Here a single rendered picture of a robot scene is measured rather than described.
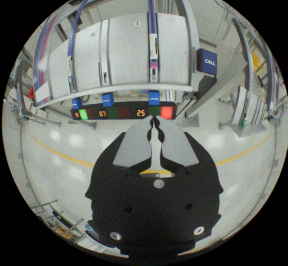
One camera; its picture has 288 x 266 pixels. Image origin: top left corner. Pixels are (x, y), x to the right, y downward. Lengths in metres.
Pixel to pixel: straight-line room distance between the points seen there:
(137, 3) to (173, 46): 1.91
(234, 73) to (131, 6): 1.94
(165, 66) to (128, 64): 0.08
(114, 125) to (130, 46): 0.84
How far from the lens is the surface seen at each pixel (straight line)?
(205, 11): 2.33
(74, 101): 0.29
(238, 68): 0.45
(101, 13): 2.25
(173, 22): 0.25
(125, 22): 0.25
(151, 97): 0.21
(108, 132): 0.99
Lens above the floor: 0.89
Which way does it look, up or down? 78 degrees down
